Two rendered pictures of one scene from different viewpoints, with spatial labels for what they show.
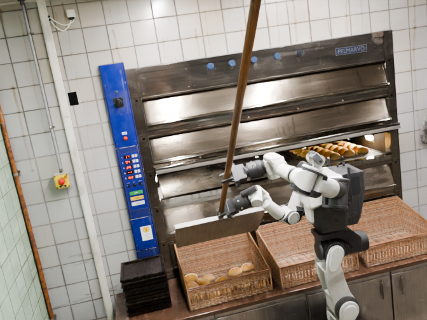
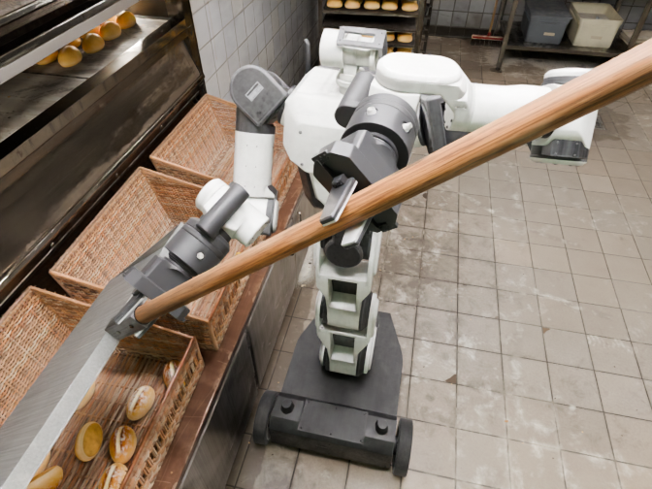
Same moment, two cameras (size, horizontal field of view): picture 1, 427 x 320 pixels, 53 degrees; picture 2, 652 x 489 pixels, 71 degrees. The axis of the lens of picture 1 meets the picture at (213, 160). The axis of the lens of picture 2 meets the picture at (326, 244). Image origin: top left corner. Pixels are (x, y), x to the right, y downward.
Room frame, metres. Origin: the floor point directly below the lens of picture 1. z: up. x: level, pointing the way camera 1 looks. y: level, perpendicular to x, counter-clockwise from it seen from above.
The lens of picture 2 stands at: (1.92, 0.31, 1.82)
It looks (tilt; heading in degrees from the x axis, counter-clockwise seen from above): 44 degrees down; 292
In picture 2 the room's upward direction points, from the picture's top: straight up
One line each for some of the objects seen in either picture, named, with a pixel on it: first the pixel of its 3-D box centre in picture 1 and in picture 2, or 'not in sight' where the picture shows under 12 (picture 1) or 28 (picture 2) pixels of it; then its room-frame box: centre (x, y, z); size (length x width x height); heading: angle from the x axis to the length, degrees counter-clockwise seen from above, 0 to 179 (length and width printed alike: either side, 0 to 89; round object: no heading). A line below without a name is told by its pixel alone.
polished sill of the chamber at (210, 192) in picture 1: (279, 178); (40, 129); (3.10, -0.47, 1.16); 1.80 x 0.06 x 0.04; 99
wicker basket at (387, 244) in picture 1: (382, 228); (236, 155); (2.92, -1.14, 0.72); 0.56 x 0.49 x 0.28; 99
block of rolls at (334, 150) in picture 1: (326, 149); (38, 30); (3.61, -0.97, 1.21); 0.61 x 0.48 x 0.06; 9
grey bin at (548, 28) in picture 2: not in sight; (543, 21); (1.70, -4.71, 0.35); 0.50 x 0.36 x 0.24; 99
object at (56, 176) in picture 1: (62, 180); not in sight; (2.79, 1.00, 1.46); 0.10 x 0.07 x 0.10; 99
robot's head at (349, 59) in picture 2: (315, 160); (349, 55); (2.20, -0.53, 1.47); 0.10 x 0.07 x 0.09; 5
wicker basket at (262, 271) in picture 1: (220, 265); (65, 414); (2.72, 0.06, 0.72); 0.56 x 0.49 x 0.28; 101
